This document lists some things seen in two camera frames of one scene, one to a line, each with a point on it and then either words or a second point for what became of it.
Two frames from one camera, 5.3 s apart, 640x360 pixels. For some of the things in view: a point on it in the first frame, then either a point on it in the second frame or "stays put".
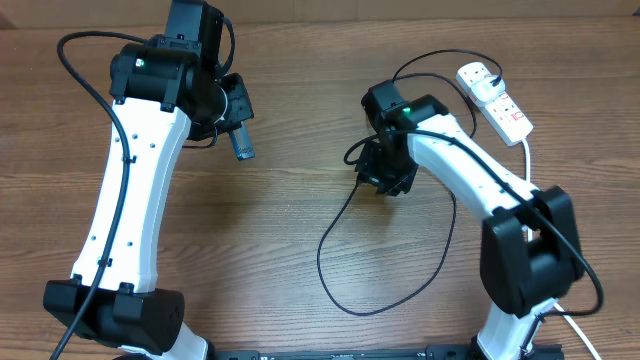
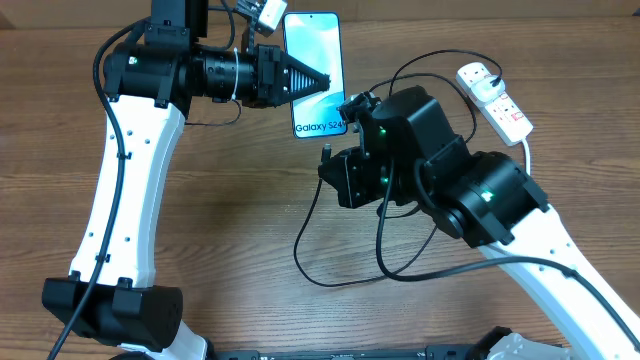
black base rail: [431, 352] stays put
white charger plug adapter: [488, 88] stays put
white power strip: [508, 121] stays put
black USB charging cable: [349, 196] → [435, 226]
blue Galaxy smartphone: [243, 141] → [315, 39]
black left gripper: [243, 109] → [274, 67]
